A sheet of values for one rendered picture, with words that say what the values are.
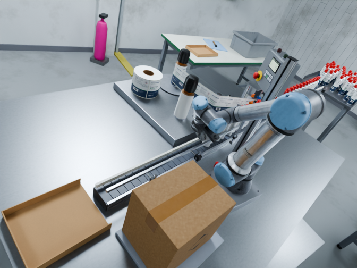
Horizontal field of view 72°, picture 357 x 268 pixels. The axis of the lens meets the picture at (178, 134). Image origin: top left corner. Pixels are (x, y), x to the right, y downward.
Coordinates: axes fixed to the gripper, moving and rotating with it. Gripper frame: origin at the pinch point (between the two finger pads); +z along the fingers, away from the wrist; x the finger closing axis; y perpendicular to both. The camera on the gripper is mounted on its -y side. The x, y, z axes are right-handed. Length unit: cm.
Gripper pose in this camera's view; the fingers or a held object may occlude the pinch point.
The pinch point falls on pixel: (204, 139)
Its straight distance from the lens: 144.3
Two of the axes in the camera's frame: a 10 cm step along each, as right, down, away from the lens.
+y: -6.6, -6.1, 4.4
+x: -7.4, 6.1, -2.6
